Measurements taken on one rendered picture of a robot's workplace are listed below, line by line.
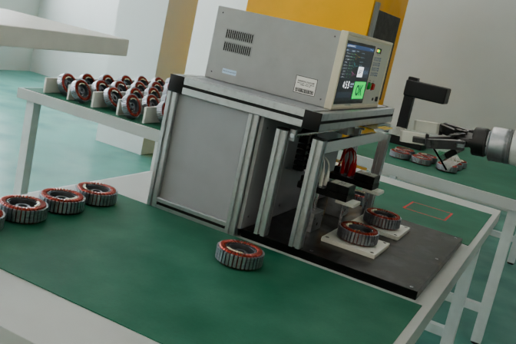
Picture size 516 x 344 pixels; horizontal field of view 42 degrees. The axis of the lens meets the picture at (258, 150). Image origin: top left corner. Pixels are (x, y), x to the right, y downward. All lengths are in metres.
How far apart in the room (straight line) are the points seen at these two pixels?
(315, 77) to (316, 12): 3.85
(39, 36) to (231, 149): 0.69
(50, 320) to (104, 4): 8.04
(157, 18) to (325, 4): 1.40
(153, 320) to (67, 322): 0.15
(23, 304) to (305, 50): 0.96
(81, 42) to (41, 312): 0.49
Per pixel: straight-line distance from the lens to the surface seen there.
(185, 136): 1.80
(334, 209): 2.08
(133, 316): 1.23
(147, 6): 5.79
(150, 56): 5.74
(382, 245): 1.87
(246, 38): 1.85
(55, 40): 1.25
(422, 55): 7.22
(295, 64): 1.79
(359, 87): 1.94
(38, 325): 1.17
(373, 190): 2.06
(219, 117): 1.75
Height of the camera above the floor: 1.29
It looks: 10 degrees down
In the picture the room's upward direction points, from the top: 12 degrees clockwise
